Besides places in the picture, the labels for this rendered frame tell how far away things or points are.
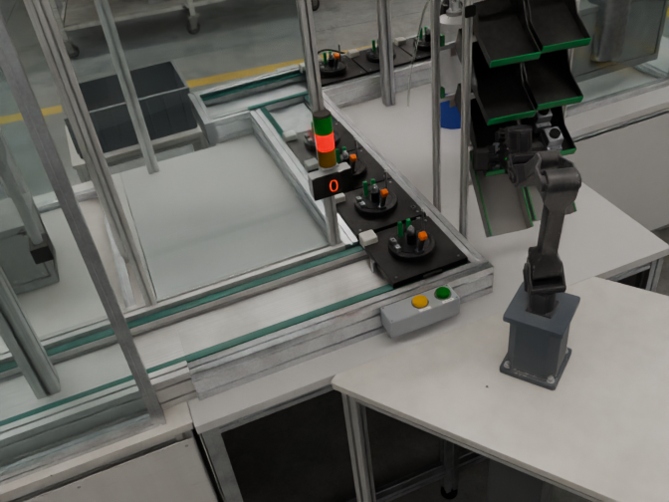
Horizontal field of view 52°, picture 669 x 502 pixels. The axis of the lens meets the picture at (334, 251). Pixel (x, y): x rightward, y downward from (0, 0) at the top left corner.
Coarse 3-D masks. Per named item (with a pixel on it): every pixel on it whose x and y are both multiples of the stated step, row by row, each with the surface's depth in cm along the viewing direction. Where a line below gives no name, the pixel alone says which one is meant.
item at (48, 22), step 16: (48, 0) 143; (48, 16) 144; (48, 32) 146; (64, 48) 149; (64, 64) 151; (64, 80) 152; (80, 96) 156; (80, 112) 158; (96, 144) 163; (96, 160) 165; (112, 192) 172; (112, 208) 174; (128, 240) 182; (128, 256) 184; (144, 272) 188; (144, 288) 192
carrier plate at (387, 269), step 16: (416, 224) 211; (432, 224) 211; (384, 240) 207; (448, 240) 204; (384, 256) 201; (432, 256) 198; (448, 256) 198; (464, 256) 197; (384, 272) 195; (400, 272) 194; (416, 272) 194
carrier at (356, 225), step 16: (384, 176) 221; (352, 192) 229; (368, 192) 225; (400, 192) 226; (336, 208) 223; (352, 208) 222; (368, 208) 217; (384, 208) 216; (400, 208) 219; (416, 208) 218; (352, 224) 215; (368, 224) 214; (384, 224) 213
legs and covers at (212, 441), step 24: (648, 264) 211; (648, 288) 217; (216, 432) 178; (216, 456) 183; (456, 456) 230; (480, 456) 236; (216, 480) 190; (408, 480) 231; (432, 480) 233; (456, 480) 238
